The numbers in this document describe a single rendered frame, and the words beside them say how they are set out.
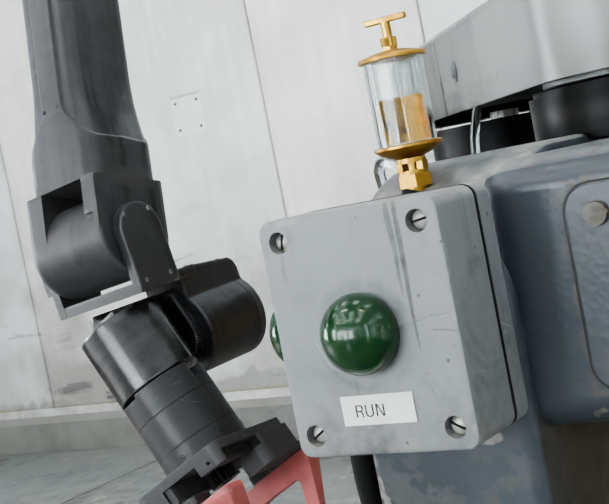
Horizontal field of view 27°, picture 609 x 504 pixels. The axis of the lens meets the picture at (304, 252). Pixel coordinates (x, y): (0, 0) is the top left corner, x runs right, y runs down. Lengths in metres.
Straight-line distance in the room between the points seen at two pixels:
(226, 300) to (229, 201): 6.10
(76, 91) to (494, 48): 0.28
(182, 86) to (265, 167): 0.69
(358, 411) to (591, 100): 0.19
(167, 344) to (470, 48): 0.26
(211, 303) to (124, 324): 0.07
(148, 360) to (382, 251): 0.36
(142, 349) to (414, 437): 0.36
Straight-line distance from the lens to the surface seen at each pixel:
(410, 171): 0.52
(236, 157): 6.88
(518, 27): 0.62
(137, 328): 0.79
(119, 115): 0.82
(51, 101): 0.82
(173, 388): 0.78
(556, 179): 0.47
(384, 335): 0.44
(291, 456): 0.83
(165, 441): 0.78
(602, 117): 0.57
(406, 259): 0.44
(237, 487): 0.73
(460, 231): 0.44
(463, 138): 0.95
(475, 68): 0.71
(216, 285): 0.85
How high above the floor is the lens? 1.34
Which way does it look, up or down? 3 degrees down
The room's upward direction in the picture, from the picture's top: 11 degrees counter-clockwise
